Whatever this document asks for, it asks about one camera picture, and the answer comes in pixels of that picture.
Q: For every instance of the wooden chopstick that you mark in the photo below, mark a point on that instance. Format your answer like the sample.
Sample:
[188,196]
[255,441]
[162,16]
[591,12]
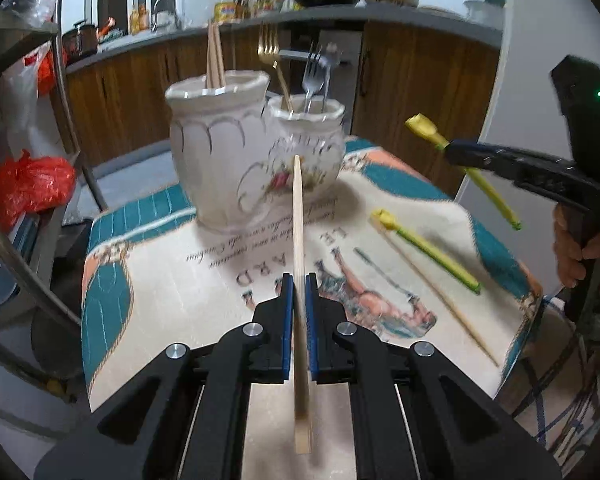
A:
[461,318]
[218,52]
[302,415]
[212,73]

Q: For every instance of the gold fork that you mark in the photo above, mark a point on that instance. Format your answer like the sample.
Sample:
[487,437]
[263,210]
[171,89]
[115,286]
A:
[269,54]

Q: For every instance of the silver fork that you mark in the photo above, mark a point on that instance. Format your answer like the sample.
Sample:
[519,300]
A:
[313,78]

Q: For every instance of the right hand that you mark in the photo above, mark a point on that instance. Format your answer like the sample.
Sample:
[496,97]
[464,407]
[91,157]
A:
[569,254]

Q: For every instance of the patterned table mat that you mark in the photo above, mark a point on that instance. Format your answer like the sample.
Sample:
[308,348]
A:
[154,275]

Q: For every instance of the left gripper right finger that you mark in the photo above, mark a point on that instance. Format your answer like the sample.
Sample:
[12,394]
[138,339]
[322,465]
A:
[328,362]

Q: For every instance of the white double ceramic utensil holder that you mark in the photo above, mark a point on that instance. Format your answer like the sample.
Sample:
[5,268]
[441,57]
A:
[234,148]

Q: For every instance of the metal shelf rack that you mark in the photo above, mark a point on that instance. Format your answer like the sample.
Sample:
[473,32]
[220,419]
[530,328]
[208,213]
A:
[28,250]

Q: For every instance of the red hanging plastic bag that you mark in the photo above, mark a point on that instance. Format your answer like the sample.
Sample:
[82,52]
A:
[43,62]

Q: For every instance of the yellow oil bottle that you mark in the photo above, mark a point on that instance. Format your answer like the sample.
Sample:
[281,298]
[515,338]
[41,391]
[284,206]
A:
[224,11]

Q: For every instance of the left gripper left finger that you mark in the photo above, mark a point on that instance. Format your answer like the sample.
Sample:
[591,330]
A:
[271,361]

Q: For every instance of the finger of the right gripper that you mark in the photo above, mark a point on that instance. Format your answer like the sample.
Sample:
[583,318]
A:
[510,159]

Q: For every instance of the wooden chopstick on mat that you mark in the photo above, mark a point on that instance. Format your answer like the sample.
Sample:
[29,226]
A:
[461,318]

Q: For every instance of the chrome sink faucet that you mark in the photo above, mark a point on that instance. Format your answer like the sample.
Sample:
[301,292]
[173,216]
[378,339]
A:
[163,16]

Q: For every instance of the red plastic bag low shelf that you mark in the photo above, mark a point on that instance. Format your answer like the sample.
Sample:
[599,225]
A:
[29,185]

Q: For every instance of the silver spoon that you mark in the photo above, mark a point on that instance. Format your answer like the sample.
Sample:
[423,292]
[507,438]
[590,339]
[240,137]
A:
[331,59]

